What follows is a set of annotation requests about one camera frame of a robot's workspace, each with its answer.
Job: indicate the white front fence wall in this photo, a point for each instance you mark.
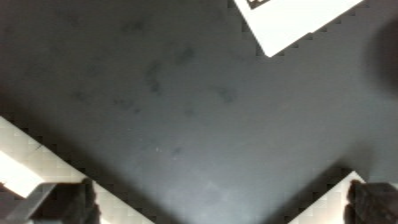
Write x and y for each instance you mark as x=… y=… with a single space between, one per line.
x=32 y=166

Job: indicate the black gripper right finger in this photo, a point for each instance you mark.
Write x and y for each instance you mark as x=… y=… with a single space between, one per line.
x=371 y=207

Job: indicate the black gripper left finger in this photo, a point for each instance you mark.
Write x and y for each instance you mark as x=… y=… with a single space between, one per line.
x=58 y=204

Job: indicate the white fence wall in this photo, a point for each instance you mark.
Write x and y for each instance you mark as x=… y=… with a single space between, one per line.
x=32 y=166
x=325 y=211

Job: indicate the white marker sheet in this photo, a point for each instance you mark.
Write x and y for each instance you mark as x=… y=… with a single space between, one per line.
x=284 y=19

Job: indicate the white right fence wall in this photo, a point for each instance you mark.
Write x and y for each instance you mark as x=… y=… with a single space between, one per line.
x=325 y=211

